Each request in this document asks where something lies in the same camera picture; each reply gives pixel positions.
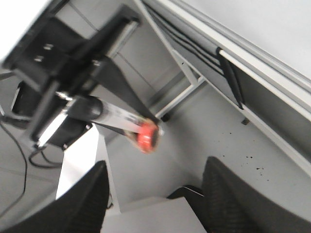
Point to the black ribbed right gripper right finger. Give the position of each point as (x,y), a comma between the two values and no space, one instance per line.
(233,206)

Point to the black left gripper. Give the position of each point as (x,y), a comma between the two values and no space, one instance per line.
(52,57)

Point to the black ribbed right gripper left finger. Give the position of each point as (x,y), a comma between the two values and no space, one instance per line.
(80,210)

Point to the white whiteboard marker black tip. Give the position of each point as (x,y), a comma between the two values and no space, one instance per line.
(100,112)

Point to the large white whiteboard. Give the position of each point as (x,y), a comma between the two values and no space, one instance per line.
(273,36)

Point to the black base by fingers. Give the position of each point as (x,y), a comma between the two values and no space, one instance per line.
(187,191)

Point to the white metal whiteboard stand frame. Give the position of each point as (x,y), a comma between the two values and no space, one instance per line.
(274,113)

